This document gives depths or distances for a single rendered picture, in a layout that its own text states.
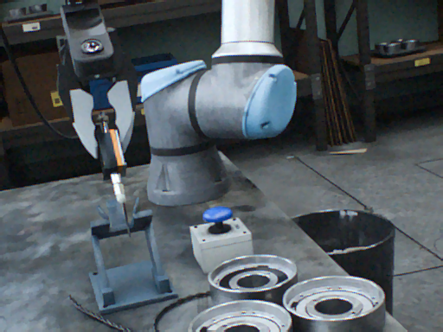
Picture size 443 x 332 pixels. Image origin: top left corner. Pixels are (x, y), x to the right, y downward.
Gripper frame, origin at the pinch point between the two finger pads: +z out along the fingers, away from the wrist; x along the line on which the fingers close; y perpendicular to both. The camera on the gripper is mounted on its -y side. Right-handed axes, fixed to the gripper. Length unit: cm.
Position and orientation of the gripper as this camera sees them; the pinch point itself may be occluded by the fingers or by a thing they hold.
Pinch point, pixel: (108, 146)
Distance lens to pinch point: 93.6
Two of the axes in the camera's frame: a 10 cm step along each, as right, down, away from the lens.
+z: 1.5, 9.5, 2.8
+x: -9.7, 2.0, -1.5
